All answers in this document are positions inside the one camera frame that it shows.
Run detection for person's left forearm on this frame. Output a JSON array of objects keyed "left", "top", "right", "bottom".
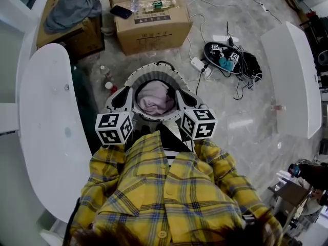
[{"left": 81, "top": 144, "right": 128, "bottom": 204}]

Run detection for large cardboard box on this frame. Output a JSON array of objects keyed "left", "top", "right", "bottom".
[{"left": 107, "top": 0, "right": 193, "bottom": 56}]

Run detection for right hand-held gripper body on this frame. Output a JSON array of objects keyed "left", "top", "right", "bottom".
[{"left": 180, "top": 103, "right": 218, "bottom": 140}]

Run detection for black bag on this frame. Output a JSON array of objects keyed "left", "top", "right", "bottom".
[{"left": 239, "top": 50, "right": 263, "bottom": 83}]

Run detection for dark small table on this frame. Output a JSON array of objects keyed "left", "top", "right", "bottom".
[{"left": 268, "top": 180, "right": 312, "bottom": 215}]

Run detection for person's right forearm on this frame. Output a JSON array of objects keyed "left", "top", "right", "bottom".
[{"left": 193, "top": 138, "right": 257, "bottom": 202}]

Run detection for teal object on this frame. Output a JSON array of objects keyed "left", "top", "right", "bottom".
[{"left": 219, "top": 57, "right": 235, "bottom": 71}]

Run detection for person's yellow plaid shirt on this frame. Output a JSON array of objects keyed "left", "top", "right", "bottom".
[{"left": 69, "top": 131, "right": 282, "bottom": 246}]

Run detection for dark cardboard box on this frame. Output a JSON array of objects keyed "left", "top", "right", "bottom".
[{"left": 35, "top": 0, "right": 106, "bottom": 58}]

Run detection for black power cable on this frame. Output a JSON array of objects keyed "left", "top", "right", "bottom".
[{"left": 196, "top": 69, "right": 206, "bottom": 96}]

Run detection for black oval tray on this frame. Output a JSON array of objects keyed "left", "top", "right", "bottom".
[{"left": 203, "top": 42, "right": 243, "bottom": 75}]

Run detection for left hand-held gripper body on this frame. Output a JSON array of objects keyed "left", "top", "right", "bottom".
[{"left": 94, "top": 106, "right": 135, "bottom": 146}]

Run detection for grey cloth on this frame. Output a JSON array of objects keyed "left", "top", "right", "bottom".
[{"left": 44, "top": 0, "right": 103, "bottom": 34}]

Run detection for black phone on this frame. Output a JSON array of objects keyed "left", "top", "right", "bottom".
[{"left": 109, "top": 5, "right": 133, "bottom": 19}]

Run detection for white bathtub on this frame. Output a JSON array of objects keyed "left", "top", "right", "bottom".
[{"left": 19, "top": 43, "right": 94, "bottom": 224}]

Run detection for person's black trousers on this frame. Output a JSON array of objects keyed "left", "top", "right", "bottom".
[{"left": 133, "top": 123, "right": 193, "bottom": 153}]

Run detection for woven laundry basket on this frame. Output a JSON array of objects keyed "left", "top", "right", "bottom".
[{"left": 120, "top": 61, "right": 198, "bottom": 122}]

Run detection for red bottle white cap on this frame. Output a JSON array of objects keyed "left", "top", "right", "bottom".
[{"left": 105, "top": 81, "right": 118, "bottom": 94}]

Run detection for clear bottle green label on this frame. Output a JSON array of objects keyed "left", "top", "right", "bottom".
[{"left": 143, "top": 0, "right": 177, "bottom": 11}]

